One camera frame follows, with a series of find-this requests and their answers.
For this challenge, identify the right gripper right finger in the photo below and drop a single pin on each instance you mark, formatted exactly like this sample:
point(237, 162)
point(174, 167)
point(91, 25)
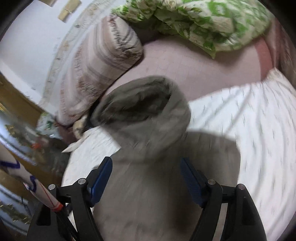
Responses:
point(242, 220)

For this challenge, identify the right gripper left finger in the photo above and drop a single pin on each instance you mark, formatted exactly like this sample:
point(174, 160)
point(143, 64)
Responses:
point(75, 220)

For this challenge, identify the olive quilted hooded jacket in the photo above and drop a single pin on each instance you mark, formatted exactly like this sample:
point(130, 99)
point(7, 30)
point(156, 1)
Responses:
point(146, 197)

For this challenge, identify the left forearm in sleeve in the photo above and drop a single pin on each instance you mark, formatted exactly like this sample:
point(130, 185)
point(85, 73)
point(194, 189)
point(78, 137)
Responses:
point(15, 169)

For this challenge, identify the dark brown clothes pile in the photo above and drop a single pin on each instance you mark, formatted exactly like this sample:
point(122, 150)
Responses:
point(67, 134)

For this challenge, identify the white leaf-print bed sheet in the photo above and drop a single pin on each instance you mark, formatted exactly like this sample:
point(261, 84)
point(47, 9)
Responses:
point(259, 117)

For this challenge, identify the pink folded blanket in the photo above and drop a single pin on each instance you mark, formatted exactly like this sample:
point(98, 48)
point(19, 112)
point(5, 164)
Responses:
point(194, 71)

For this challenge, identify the striped floral folded quilt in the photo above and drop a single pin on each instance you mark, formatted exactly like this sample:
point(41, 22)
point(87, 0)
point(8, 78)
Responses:
point(109, 50)

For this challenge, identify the green white patterned blanket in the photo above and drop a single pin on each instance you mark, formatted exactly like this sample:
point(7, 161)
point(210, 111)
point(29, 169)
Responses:
point(214, 26)

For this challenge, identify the beige wall switch plate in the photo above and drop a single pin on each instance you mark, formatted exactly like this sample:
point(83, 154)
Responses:
point(68, 9)

